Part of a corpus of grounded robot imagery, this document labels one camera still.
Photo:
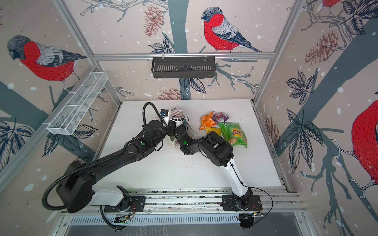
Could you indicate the green chips bag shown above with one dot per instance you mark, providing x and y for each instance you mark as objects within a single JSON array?
[{"x": 233, "y": 133}]

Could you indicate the orange snack packet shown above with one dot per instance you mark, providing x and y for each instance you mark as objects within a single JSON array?
[{"x": 207, "y": 121}]

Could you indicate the purple candy packet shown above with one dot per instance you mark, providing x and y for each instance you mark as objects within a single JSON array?
[{"x": 220, "y": 117}]

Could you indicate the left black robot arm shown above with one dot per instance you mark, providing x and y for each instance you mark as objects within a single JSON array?
[{"x": 77, "y": 190}]

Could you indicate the black hanging wire basket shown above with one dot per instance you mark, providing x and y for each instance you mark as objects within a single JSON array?
[{"x": 183, "y": 67}]

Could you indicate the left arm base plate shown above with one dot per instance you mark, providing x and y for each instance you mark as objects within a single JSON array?
[{"x": 131, "y": 204}]

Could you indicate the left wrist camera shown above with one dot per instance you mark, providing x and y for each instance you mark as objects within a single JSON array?
[{"x": 165, "y": 114}]

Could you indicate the white mesh wall basket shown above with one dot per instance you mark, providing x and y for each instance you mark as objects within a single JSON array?
[{"x": 79, "y": 102}]

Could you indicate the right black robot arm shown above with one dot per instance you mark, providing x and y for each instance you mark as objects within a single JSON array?
[{"x": 220, "y": 153}]

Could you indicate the aluminium mounting rail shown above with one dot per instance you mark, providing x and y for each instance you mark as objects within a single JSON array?
[{"x": 208, "y": 201}]

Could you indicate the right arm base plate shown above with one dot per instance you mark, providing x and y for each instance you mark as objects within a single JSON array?
[{"x": 234, "y": 203}]

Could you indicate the white printed paper bag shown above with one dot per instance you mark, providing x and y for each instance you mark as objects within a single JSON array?
[{"x": 182, "y": 121}]

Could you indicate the yellow snack packet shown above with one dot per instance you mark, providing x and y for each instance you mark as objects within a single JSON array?
[{"x": 213, "y": 129}]

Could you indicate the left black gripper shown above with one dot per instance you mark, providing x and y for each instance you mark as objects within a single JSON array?
[{"x": 171, "y": 128}]

